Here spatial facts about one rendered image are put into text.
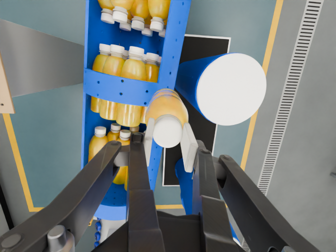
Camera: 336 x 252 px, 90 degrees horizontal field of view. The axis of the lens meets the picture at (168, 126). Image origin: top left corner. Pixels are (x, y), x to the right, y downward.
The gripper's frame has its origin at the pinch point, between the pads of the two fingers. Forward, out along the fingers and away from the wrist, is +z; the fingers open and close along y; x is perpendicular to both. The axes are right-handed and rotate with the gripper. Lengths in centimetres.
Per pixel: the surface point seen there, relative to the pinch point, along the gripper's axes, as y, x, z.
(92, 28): -24.7, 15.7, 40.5
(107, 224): -21, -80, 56
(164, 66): -1.6, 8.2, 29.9
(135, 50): -9.7, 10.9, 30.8
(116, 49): -15.8, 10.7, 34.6
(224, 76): 21, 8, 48
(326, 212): 255, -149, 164
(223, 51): 46, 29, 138
